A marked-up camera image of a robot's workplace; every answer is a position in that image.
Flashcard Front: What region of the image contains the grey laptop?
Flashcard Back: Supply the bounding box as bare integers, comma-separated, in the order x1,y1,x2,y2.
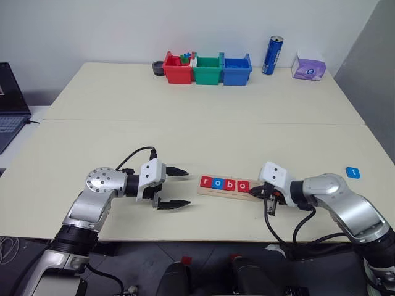
0,62,32,155

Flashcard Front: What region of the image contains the wooden letter tile rack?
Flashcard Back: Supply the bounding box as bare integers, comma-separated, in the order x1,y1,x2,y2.
197,175,264,203

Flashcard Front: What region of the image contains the thin black cable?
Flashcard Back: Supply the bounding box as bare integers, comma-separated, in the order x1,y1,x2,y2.
86,264,126,295

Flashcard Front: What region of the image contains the red plastic storage bin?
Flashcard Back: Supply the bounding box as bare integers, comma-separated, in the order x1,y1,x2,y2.
162,51,195,84

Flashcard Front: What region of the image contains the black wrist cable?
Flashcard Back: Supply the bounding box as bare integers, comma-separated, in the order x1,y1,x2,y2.
262,192,352,247
114,146,159,171

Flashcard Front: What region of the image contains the blue drink can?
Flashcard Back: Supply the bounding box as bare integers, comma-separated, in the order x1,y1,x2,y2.
261,35,285,76

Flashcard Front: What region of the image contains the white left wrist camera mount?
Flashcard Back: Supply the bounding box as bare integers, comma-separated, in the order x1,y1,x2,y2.
135,158,168,203

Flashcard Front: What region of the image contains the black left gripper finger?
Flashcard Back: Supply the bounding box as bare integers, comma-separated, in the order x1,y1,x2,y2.
166,165,189,178
156,199,191,211

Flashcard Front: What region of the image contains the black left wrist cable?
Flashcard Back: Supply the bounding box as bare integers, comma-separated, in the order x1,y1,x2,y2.
114,146,159,171

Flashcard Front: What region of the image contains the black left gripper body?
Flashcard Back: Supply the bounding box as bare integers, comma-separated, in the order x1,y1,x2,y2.
143,165,170,209

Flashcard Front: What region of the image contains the dark rounded shape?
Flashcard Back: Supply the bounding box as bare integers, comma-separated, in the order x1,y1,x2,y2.
156,261,193,296
230,257,280,296

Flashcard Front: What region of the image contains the green plastic storage bin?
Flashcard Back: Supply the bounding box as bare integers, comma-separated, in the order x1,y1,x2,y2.
191,52,225,86

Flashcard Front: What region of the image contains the blue plastic storage bin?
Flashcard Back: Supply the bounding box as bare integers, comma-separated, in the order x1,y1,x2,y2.
222,53,252,87

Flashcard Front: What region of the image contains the dark grey round container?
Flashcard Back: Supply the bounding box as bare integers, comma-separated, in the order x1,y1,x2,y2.
152,60,166,77

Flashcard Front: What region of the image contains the purple tissue box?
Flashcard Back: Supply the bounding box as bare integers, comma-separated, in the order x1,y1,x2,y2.
291,51,327,83

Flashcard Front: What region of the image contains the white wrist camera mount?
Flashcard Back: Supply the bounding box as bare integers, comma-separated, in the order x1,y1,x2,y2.
135,158,168,203
257,160,297,207

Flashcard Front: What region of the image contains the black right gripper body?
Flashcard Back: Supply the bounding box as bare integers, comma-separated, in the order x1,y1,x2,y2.
261,182,288,206

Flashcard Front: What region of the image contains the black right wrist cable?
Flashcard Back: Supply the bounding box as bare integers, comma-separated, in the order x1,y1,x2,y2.
262,192,352,247

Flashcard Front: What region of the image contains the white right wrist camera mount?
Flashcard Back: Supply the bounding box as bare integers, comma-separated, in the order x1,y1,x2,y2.
257,160,297,207

